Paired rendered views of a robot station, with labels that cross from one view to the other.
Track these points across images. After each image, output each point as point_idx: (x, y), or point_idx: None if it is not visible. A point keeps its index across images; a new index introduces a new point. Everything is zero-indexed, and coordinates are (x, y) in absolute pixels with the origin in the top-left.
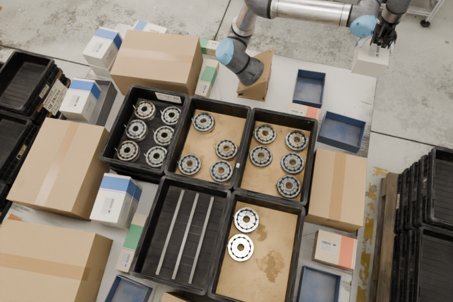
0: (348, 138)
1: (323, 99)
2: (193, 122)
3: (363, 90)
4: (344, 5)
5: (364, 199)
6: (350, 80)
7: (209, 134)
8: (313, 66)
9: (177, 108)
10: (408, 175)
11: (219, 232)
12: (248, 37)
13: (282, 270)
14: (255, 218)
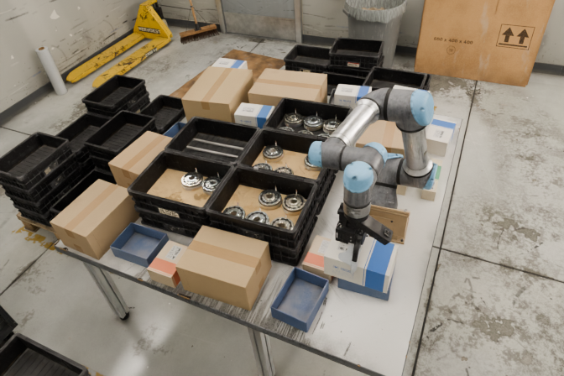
0: (293, 311)
1: (356, 295)
2: None
3: (369, 351)
4: (341, 133)
5: (200, 273)
6: (389, 337)
7: (303, 168)
8: (413, 293)
9: None
10: None
11: (203, 156)
12: (405, 174)
13: None
14: (211, 189)
